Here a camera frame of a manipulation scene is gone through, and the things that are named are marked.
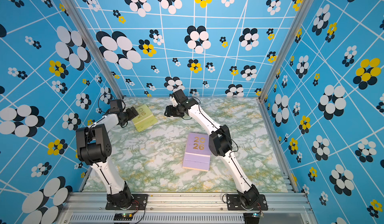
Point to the pink calendar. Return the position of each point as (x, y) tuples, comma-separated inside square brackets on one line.
[(197, 169)]

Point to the aluminium corner post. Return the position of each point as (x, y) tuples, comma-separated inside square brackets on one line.
[(86, 35), (296, 25)]

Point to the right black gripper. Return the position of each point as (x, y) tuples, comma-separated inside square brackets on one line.
[(170, 111)]

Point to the right green circuit board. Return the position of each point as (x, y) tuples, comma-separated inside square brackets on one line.
[(253, 218)]

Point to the green circuit board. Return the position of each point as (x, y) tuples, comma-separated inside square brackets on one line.
[(253, 218), (123, 217)]

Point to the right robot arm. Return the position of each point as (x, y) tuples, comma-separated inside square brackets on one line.
[(220, 144)]

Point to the purple calendar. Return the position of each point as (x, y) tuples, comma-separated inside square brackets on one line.
[(197, 152)]

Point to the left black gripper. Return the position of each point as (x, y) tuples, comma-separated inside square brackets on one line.
[(131, 115)]

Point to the green desk calendar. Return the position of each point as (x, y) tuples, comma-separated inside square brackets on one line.
[(145, 118)]

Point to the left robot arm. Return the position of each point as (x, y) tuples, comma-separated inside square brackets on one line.
[(94, 148)]

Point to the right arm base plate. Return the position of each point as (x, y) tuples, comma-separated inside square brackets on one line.
[(238, 203)]

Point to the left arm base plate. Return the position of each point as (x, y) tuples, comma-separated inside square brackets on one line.
[(119, 202)]

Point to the left aluminium corner post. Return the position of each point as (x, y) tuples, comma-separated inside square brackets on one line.
[(86, 35)]

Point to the right aluminium corner post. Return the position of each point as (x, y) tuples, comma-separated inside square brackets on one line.
[(296, 25)]

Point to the left green circuit board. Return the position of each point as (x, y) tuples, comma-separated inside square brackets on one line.
[(123, 217)]

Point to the aluminium front rail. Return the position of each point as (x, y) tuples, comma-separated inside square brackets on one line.
[(186, 208)]

